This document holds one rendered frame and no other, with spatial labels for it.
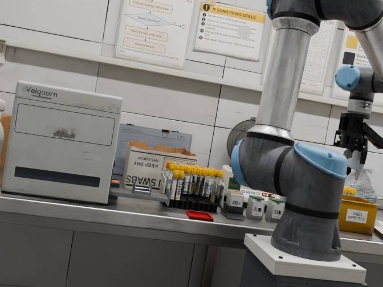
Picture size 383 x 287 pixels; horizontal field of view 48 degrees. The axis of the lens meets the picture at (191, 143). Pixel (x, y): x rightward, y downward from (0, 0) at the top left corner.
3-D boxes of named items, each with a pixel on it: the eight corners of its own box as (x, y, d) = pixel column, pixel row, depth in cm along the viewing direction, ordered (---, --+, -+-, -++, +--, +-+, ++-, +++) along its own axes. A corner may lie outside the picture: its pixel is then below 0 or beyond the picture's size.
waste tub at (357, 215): (333, 230, 136) (339, 199, 136) (317, 220, 150) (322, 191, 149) (373, 236, 138) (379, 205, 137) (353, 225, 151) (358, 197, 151)
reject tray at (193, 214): (189, 218, 120) (190, 216, 120) (185, 212, 126) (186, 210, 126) (213, 221, 121) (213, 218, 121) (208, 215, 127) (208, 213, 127)
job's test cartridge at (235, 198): (228, 212, 130) (231, 192, 129) (224, 209, 134) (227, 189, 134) (241, 214, 130) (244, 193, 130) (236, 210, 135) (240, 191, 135)
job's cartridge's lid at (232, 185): (230, 174, 134) (229, 174, 135) (228, 189, 134) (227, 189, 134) (241, 176, 135) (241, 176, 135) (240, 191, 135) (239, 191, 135)
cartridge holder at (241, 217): (227, 218, 128) (229, 206, 127) (220, 211, 136) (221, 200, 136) (244, 220, 129) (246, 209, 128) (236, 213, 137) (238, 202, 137)
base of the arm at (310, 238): (350, 266, 88) (358, 218, 88) (276, 254, 88) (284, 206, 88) (328, 246, 103) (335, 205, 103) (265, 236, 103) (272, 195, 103)
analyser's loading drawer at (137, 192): (95, 196, 119) (98, 177, 118) (96, 192, 125) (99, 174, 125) (168, 205, 122) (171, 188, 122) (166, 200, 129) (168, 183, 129)
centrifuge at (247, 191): (222, 204, 150) (228, 169, 149) (216, 190, 179) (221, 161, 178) (290, 215, 150) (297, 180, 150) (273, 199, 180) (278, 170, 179)
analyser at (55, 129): (-1, 193, 113) (15, 79, 112) (21, 176, 140) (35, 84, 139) (117, 207, 119) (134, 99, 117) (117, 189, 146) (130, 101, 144)
